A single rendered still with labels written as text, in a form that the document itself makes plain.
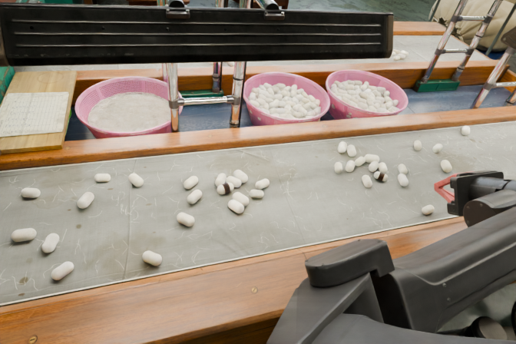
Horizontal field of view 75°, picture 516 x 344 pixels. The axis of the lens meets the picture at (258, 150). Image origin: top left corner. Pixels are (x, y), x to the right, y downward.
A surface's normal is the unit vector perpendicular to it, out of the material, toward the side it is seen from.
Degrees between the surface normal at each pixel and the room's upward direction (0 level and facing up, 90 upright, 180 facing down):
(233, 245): 0
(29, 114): 0
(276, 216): 0
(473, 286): 39
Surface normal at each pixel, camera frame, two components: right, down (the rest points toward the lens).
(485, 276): 0.36, -0.18
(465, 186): 0.28, 0.01
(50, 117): 0.12, -0.75
